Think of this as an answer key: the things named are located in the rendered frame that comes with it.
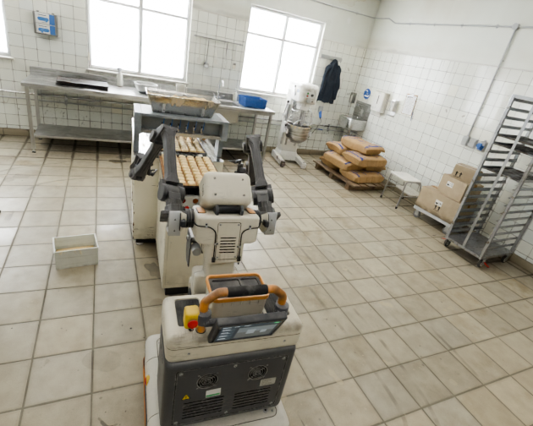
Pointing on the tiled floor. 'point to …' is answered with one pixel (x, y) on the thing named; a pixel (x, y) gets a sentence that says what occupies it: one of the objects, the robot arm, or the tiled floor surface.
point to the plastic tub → (75, 251)
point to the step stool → (404, 185)
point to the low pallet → (348, 179)
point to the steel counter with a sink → (43, 78)
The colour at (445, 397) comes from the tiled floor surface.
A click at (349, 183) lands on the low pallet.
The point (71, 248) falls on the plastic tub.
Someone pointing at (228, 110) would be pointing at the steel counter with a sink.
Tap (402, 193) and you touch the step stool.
